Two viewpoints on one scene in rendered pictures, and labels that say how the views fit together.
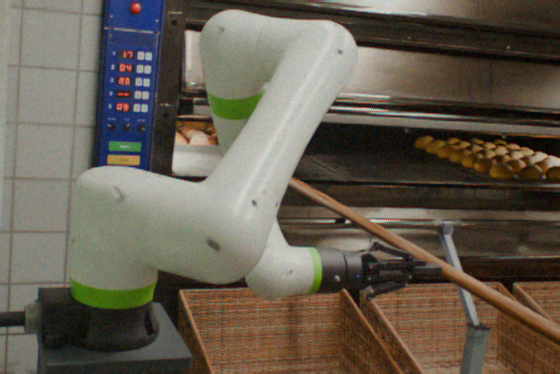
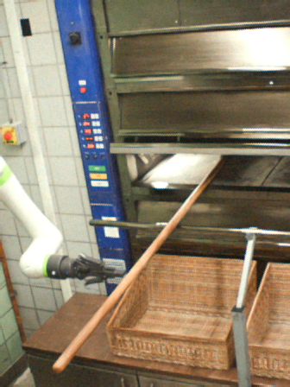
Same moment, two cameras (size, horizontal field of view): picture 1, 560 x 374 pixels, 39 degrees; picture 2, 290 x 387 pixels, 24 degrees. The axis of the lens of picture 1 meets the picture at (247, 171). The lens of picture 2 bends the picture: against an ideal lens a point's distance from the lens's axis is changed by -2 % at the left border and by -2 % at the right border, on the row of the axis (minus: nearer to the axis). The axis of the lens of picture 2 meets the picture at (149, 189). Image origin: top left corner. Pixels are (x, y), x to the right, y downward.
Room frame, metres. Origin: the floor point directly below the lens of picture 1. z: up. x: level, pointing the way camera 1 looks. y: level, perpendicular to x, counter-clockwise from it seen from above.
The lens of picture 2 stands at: (0.30, -2.09, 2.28)
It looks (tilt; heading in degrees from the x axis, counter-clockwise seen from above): 21 degrees down; 49
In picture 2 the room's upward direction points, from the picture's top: 9 degrees counter-clockwise
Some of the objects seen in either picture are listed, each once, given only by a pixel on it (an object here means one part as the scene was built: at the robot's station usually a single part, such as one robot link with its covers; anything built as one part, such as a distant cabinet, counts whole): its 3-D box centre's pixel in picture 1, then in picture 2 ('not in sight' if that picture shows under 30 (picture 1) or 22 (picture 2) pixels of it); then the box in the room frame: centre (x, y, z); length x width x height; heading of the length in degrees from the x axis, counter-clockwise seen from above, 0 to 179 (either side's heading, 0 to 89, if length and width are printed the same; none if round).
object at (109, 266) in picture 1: (124, 233); not in sight; (1.10, 0.17, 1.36); 0.16 x 0.13 x 0.19; 67
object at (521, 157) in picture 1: (500, 157); not in sight; (3.16, -1.02, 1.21); 0.61 x 0.48 x 0.06; 20
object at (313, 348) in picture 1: (288, 361); (184, 307); (2.09, -0.17, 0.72); 0.56 x 0.49 x 0.28; 111
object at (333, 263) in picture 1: (324, 269); (60, 266); (1.51, -0.18, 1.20); 0.12 x 0.06 x 0.09; 21
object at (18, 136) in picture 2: not in sight; (13, 133); (1.99, 0.77, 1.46); 0.10 x 0.07 x 0.10; 110
